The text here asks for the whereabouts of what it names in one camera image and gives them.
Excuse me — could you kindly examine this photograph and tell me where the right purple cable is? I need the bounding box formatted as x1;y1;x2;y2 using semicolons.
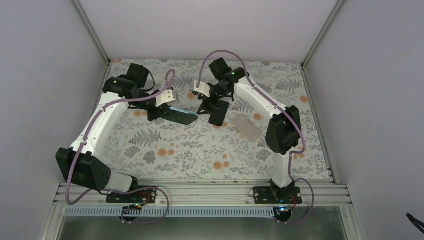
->
196;50;316;225

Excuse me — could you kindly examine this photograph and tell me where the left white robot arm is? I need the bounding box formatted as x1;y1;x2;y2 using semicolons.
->
55;64;176;203

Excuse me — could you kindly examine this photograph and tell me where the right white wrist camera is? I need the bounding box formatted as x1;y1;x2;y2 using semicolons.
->
192;80;211;98

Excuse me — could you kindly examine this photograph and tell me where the black phone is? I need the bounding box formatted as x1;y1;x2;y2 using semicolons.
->
161;109;199;126

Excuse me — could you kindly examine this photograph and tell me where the floral patterned table mat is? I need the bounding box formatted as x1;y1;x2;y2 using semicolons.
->
101;61;330;181

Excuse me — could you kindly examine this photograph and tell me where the purple cable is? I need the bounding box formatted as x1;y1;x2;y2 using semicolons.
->
65;68;177;206
196;50;316;225

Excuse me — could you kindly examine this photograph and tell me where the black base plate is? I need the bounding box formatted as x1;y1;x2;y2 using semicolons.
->
105;186;157;204
248;186;303;205

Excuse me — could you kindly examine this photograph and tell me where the black smartphone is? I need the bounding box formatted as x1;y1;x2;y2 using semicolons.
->
208;100;230;127

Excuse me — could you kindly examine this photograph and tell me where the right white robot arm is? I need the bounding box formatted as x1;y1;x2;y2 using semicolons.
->
192;58;303;204

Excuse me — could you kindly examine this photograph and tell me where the black object at corner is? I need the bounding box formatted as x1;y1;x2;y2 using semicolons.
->
406;213;424;234

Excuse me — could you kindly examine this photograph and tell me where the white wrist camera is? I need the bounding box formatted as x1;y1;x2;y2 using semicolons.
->
192;80;211;98
155;89;179;107

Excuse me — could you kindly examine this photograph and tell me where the aluminium rail frame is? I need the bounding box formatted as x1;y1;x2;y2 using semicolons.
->
41;179;363;240

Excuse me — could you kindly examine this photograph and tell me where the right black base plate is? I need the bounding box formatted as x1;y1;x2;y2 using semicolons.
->
248;186;303;205

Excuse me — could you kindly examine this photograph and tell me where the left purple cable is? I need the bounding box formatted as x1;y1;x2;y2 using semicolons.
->
65;68;177;206

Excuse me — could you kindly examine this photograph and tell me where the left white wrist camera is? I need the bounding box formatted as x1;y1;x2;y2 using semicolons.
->
155;89;179;107

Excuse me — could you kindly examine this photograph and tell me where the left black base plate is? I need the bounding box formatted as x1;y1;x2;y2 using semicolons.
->
105;186;157;204

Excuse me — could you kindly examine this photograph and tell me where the light blue phone case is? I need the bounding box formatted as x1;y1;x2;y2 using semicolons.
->
170;106;198;116

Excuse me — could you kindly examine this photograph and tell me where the beige phone case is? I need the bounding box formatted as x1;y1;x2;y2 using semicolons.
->
232;114;262;142

